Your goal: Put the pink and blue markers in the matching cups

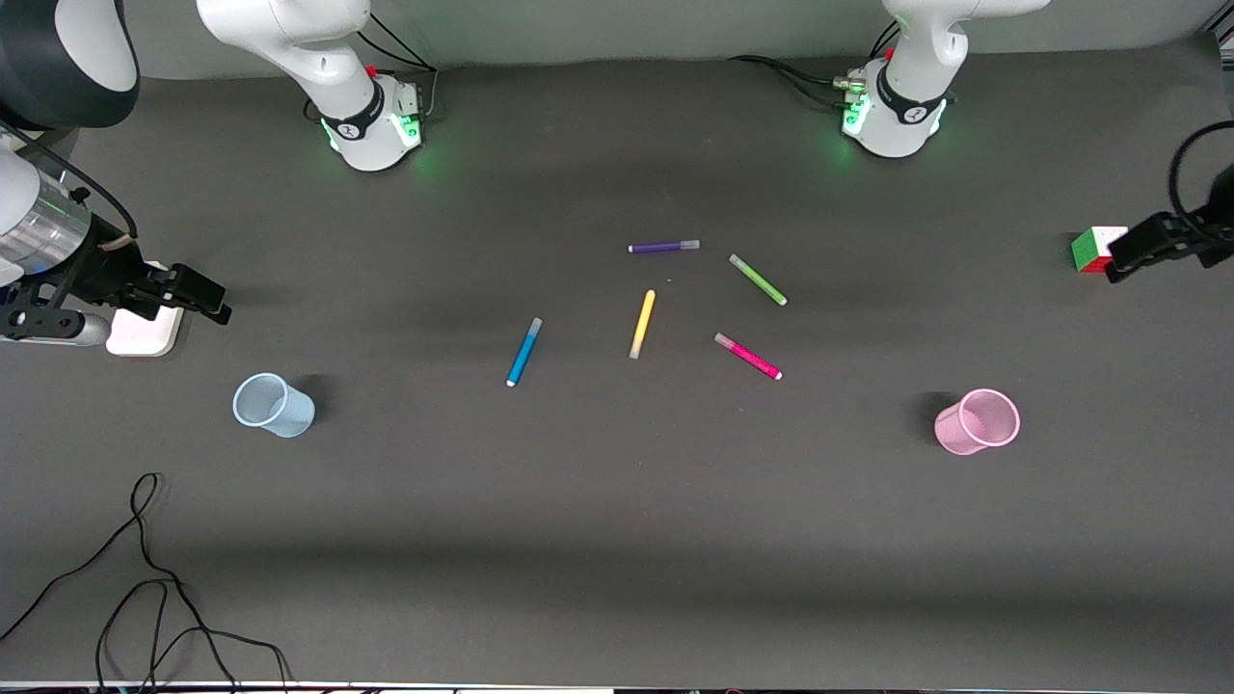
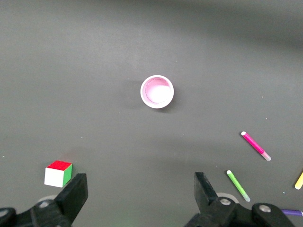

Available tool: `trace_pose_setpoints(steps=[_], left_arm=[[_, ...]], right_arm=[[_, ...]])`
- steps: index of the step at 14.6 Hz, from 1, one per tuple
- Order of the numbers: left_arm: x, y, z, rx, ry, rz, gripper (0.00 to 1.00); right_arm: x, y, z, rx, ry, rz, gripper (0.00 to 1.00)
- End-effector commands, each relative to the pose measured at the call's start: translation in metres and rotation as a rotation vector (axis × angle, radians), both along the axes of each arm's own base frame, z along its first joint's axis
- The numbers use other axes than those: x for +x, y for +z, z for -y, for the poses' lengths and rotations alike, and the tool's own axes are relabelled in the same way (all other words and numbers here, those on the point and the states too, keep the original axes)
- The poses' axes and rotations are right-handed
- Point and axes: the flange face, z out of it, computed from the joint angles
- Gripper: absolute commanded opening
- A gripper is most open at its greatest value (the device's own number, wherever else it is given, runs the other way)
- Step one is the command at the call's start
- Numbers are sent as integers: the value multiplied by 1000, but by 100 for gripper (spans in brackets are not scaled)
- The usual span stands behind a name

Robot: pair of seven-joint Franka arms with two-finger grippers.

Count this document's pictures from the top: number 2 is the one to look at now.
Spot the yellow marker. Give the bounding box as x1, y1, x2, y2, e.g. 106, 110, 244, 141
294, 170, 303, 190

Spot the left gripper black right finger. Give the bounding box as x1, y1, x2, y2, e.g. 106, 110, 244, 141
194, 172, 218, 213

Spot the pink plastic cup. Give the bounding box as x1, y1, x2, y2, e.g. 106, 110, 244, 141
140, 75, 175, 109

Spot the rubik's cube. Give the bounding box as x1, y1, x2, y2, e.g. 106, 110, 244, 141
44, 160, 73, 188

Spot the pink marker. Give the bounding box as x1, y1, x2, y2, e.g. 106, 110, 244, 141
241, 131, 272, 162

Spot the purple marker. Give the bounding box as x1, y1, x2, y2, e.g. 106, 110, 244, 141
281, 209, 303, 217

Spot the green marker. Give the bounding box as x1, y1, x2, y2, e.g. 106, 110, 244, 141
226, 169, 251, 203

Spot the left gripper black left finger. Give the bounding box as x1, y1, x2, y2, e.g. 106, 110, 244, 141
56, 173, 89, 227

